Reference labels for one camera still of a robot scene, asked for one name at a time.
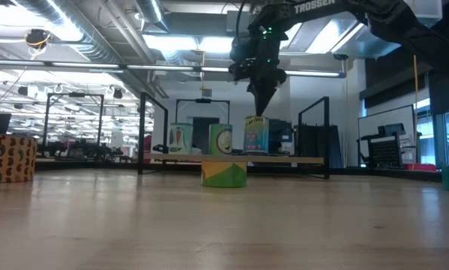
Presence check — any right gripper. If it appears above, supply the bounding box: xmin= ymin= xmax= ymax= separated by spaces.
xmin=228 ymin=31 xmax=289 ymax=116

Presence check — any green coconut label can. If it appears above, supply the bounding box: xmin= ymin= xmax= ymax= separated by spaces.
xmin=208 ymin=123 xmax=234 ymax=156

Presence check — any short green yellow can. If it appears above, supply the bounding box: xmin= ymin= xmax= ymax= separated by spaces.
xmin=201 ymin=161 xmax=248 ymax=188

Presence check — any carrot label can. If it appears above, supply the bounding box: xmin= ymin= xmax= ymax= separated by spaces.
xmin=168 ymin=122 xmax=194 ymax=155

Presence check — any black cabinet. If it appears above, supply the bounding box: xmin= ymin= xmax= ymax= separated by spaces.
xmin=301 ymin=124 xmax=346 ymax=169

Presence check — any long ceiling light bar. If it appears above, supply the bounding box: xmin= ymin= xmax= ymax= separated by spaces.
xmin=0 ymin=58 xmax=347 ymax=79

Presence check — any white whiteboard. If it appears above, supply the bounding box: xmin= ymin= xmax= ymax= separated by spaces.
xmin=358 ymin=104 xmax=416 ymax=168

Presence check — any black desk perforated panel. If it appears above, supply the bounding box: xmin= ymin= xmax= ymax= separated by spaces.
xmin=357 ymin=122 xmax=446 ymax=173

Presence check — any red box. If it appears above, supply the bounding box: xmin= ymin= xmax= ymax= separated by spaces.
xmin=403 ymin=163 xmax=438 ymax=173

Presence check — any black metal station frame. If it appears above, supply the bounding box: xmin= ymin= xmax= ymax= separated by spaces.
xmin=42 ymin=92 xmax=105 ymax=157
xmin=175 ymin=97 xmax=232 ymax=125

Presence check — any wooden shelf black metal frame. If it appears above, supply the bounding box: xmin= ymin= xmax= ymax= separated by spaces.
xmin=136 ymin=91 xmax=331 ymax=180

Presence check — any large silver ventilation duct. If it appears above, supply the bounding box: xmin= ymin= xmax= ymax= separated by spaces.
xmin=280 ymin=14 xmax=401 ymax=61

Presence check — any silver ceiling air duct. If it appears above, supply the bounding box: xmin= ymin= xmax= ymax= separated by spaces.
xmin=13 ymin=0 xmax=161 ymax=98

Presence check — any black ceiling-mounted camera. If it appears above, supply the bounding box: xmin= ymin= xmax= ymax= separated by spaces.
xmin=24 ymin=28 xmax=52 ymax=50

